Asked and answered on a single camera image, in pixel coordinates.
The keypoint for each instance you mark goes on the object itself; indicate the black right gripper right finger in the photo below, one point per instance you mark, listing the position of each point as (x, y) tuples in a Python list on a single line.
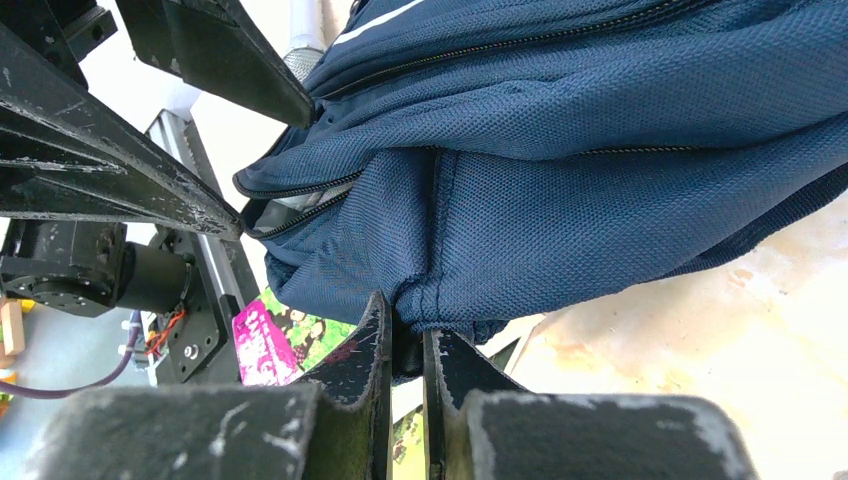
[(481, 424)]

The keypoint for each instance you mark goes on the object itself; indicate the colourful toy blocks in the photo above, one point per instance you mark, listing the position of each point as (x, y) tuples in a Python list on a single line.
[(13, 341)]

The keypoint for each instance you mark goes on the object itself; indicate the grey marker pen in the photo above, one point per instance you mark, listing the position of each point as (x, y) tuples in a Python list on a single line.
[(306, 45)]

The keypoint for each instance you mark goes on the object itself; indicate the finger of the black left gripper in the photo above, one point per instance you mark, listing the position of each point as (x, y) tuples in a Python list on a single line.
[(216, 47), (67, 156)]

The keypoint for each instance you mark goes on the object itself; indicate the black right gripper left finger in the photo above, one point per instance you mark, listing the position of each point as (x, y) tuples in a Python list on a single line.
[(334, 422)]

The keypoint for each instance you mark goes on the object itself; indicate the navy blue student backpack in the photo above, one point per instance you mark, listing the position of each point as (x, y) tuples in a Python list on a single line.
[(480, 161)]

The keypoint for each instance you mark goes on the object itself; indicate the purple Treehouse book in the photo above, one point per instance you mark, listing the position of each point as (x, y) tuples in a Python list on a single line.
[(265, 356)]

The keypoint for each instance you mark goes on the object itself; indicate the green dark cover book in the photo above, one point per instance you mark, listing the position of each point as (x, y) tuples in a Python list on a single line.
[(301, 340)]

